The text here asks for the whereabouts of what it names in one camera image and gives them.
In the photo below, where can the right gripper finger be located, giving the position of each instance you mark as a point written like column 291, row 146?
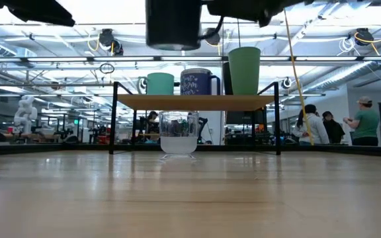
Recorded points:
column 237, row 8

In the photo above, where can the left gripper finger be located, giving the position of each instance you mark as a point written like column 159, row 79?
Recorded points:
column 48, row 13

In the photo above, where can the green plastic cup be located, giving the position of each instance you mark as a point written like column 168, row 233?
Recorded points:
column 245, row 72

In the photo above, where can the dark blue enamel mug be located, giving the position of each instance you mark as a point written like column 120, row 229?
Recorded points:
column 174, row 26

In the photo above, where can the black tumbler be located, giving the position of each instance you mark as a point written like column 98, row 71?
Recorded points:
column 226, row 81

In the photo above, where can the purple steel mug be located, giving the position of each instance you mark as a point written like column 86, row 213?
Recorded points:
column 195, row 84

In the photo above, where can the turquoise mug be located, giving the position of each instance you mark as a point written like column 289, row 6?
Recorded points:
column 160, row 84

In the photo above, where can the clear glass cup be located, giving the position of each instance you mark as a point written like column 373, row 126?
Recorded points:
column 179, row 145

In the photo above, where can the wooden shelf black metal legs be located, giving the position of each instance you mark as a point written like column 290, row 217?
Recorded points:
column 194, row 102

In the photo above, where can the white robot figure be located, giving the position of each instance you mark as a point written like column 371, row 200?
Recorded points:
column 25, row 114

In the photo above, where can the person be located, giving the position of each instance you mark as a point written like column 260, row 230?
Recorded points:
column 365, row 124
column 317, row 129
column 153, row 120
column 334, row 130

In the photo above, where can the black metal table frame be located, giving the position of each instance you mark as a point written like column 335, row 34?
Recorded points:
column 45, row 149

